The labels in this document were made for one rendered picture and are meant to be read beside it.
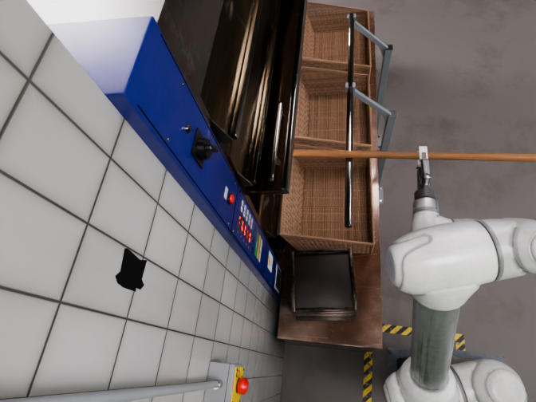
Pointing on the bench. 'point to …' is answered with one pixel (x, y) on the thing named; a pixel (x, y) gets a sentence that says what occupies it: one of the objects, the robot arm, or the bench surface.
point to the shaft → (416, 155)
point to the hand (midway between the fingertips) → (422, 155)
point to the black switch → (201, 147)
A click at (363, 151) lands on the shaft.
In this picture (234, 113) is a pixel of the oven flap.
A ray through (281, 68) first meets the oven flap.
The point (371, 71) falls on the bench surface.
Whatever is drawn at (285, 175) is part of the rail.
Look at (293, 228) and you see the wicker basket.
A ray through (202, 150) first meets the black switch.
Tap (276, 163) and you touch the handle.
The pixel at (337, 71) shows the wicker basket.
